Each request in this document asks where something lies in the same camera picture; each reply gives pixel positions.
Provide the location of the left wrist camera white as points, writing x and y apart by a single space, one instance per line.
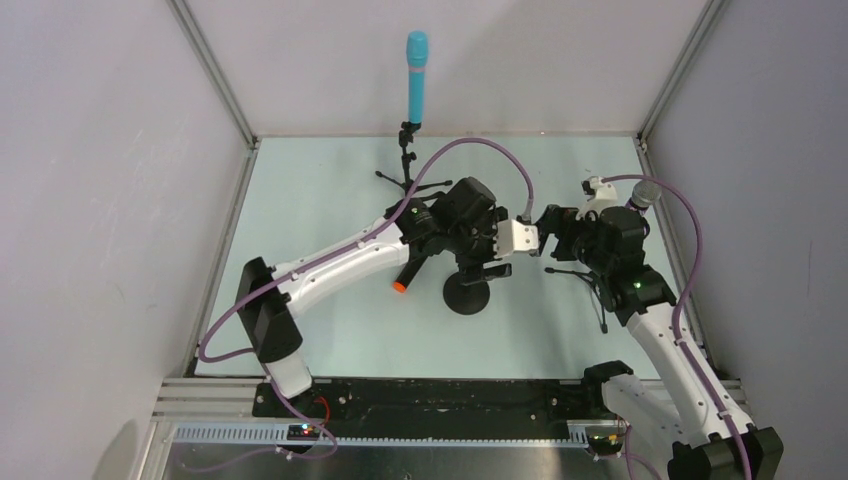
513 237

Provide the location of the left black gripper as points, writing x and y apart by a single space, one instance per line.
483 248

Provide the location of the teal blue microphone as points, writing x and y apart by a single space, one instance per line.
417 53

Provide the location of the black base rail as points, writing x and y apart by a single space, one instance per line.
443 410

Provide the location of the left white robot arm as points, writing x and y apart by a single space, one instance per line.
271 298

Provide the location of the black small tripod stand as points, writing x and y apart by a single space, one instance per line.
424 192

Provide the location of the black round-base mic stand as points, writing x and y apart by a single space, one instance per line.
467 292

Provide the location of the black microphone orange cap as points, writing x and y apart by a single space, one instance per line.
407 274

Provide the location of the purple glitter microphone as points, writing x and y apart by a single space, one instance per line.
644 195

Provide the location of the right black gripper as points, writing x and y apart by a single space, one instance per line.
553 225

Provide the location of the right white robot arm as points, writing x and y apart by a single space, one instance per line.
702 431

